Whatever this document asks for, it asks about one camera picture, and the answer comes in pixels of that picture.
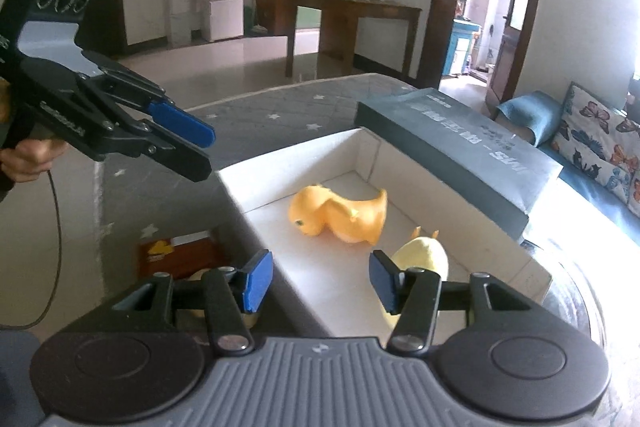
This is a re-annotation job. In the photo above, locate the butterfly print cushion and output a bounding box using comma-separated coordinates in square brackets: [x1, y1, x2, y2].
[550, 82, 640, 208]
[626, 169, 640, 218]

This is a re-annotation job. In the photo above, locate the water dispenser with blue bottle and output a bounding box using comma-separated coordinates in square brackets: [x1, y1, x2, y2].
[165, 0, 193, 48]

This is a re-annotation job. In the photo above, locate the orange rubber duck toy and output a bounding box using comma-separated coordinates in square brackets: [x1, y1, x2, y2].
[289, 184, 390, 245]

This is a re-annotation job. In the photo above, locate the brown printed carton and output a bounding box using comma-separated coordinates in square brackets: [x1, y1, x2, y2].
[137, 231, 226, 280]

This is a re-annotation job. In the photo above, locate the black round induction cooktop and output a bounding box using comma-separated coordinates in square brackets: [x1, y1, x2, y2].
[522, 239, 613, 408]

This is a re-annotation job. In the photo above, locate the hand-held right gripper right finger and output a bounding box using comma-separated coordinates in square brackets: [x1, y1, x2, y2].
[369, 250, 546, 355]

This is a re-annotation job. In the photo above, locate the beige round toy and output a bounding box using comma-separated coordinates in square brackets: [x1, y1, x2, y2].
[187, 266, 258, 325]

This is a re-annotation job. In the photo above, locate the person's left hand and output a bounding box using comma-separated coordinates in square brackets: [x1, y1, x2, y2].
[0, 79, 68, 184]

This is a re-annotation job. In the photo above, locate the white cardboard box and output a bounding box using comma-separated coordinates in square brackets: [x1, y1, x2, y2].
[215, 126, 553, 343]

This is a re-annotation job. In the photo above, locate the wooden door with glass pane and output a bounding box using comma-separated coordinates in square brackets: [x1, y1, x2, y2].
[487, 0, 546, 108]

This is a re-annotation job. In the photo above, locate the blue covered sofa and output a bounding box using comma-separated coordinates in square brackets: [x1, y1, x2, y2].
[495, 89, 640, 268]

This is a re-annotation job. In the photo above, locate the blue plastic toy cabinet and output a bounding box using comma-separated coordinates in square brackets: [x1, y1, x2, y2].
[450, 19, 483, 78]

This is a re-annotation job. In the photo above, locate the yellow plush chick toy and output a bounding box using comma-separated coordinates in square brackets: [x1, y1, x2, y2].
[386, 227, 450, 332]

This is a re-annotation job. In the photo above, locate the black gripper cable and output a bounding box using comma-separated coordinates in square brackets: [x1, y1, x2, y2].
[0, 169, 63, 330]

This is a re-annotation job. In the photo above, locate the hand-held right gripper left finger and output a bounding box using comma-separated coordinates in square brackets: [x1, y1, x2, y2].
[100, 249, 274, 355]

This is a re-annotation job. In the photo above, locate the dark wooden side table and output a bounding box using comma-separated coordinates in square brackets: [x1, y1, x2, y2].
[285, 0, 423, 78]

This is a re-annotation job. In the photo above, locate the dark grey printed box lid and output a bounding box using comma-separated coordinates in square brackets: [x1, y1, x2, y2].
[356, 88, 563, 242]

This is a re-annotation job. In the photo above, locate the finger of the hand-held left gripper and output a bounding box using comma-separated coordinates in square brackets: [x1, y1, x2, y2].
[75, 76, 215, 184]
[80, 49, 217, 148]

